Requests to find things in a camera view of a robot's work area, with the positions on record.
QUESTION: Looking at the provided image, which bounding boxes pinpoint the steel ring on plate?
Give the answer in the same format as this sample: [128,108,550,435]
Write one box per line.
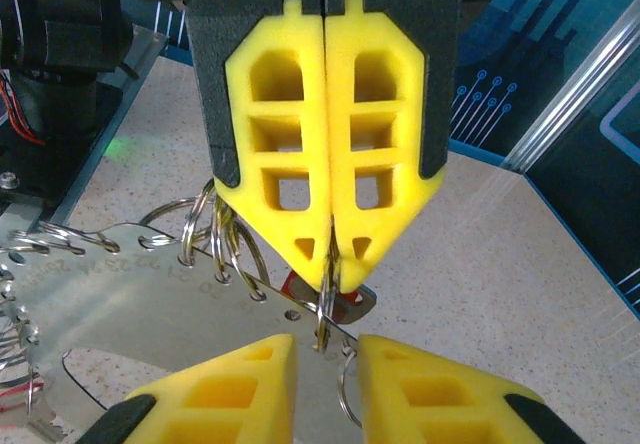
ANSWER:
[212,198,236,283]
[178,178,219,268]
[39,221,121,256]
[137,198,201,250]
[227,213,269,303]
[337,343,364,430]

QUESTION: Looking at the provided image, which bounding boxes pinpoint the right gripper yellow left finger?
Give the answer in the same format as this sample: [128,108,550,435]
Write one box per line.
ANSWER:
[88,333,298,444]

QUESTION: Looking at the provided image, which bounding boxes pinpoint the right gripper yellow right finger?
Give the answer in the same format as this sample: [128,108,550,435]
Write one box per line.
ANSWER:
[357,332,587,444]

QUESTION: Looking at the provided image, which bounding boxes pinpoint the aluminium corner post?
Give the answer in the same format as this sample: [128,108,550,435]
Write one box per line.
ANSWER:
[503,1,640,171]

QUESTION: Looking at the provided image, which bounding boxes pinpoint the red plastic key tag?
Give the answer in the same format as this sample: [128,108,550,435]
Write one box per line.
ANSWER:
[280,269,364,324]

